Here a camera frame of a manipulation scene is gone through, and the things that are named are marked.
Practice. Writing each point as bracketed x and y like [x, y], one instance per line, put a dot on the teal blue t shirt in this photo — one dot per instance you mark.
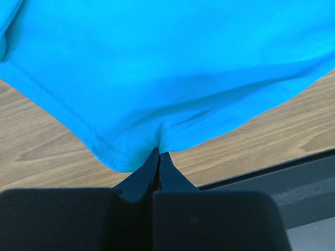
[127, 77]

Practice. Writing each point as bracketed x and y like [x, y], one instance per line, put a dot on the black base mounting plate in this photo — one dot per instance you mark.
[303, 189]

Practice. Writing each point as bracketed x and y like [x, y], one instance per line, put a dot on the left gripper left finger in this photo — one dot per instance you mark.
[117, 218]

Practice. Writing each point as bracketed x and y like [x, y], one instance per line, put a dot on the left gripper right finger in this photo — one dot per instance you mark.
[186, 218]

